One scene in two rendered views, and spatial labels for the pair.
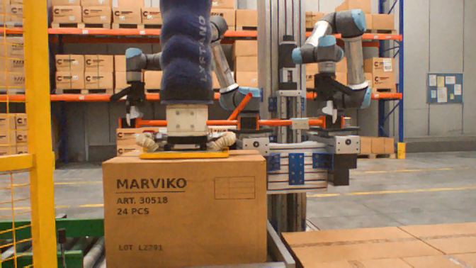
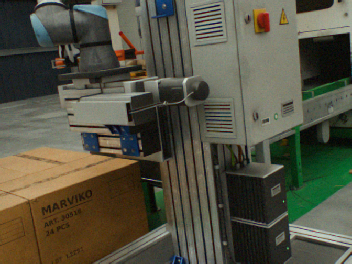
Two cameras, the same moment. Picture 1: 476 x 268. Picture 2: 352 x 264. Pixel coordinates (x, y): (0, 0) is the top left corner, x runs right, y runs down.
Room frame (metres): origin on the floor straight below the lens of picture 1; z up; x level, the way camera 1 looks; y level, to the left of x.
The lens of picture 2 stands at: (3.64, -1.34, 1.08)
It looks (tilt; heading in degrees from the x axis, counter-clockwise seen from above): 11 degrees down; 142
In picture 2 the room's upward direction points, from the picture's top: 7 degrees counter-clockwise
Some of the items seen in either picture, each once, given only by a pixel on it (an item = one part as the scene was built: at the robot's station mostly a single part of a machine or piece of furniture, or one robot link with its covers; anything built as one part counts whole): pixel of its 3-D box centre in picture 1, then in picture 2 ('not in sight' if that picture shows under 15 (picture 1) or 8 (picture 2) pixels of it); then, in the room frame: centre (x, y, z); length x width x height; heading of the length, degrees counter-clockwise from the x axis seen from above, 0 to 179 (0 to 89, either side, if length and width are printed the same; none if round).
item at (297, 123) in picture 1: (299, 123); not in sight; (1.61, -0.25, 1.07); 0.07 x 0.07 x 0.04; 2
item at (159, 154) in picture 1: (185, 150); (153, 68); (1.50, 0.21, 0.98); 0.34 x 0.10 x 0.05; 92
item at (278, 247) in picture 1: (272, 238); not in sight; (1.62, -0.13, 0.58); 0.70 x 0.03 x 0.06; 6
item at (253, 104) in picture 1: (248, 98); not in sight; (2.15, -0.05, 1.20); 0.13 x 0.12 x 0.14; 40
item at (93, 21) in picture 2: (335, 98); (90, 23); (2.21, -0.55, 1.20); 0.13 x 0.12 x 0.14; 61
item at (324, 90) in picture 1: (325, 87); not in sight; (1.62, -0.36, 1.22); 0.09 x 0.08 x 0.12; 92
